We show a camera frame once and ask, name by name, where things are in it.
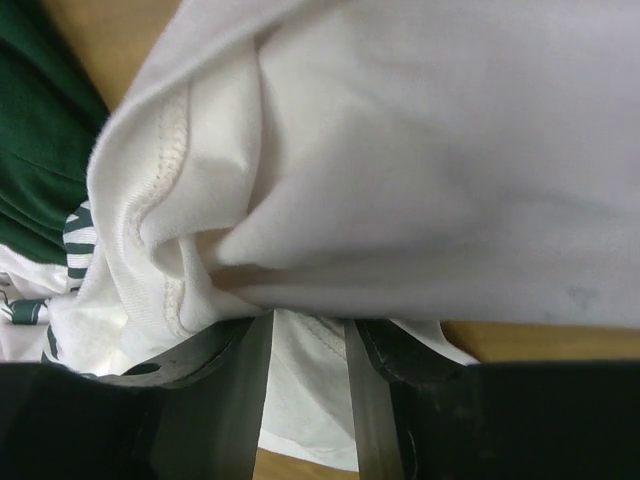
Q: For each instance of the white and green t-shirt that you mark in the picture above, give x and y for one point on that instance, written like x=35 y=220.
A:
x=415 y=161

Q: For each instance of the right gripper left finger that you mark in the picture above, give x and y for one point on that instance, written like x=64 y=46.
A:
x=206 y=402

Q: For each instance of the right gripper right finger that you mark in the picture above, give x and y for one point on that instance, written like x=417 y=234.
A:
x=403 y=396

